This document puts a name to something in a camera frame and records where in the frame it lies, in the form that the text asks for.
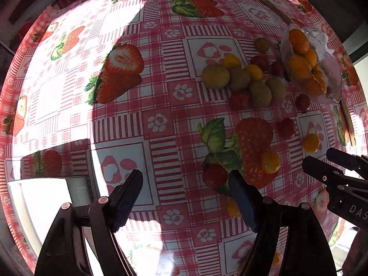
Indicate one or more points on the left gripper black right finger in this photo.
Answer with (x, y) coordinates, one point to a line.
(306, 251)

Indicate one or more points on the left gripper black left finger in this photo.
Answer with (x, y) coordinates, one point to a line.
(64, 249)

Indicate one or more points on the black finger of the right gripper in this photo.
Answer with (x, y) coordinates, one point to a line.
(359, 164)
(323, 172)

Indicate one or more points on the green-brown longan fruit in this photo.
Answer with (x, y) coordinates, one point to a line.
(215, 76)

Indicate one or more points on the metal rectangular tray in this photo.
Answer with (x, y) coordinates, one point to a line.
(38, 200)

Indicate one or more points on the yellow cherry tomato on strawberry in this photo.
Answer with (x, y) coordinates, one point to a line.
(270, 161)

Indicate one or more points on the glass fruit bowl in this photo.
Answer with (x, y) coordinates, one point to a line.
(316, 73)

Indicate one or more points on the red cherry tomato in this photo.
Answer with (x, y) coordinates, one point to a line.
(214, 175)

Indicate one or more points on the orange mandarin in bowl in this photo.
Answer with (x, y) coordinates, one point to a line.
(299, 41)

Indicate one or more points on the pink strawberry checkered tablecloth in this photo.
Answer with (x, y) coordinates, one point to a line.
(104, 87)

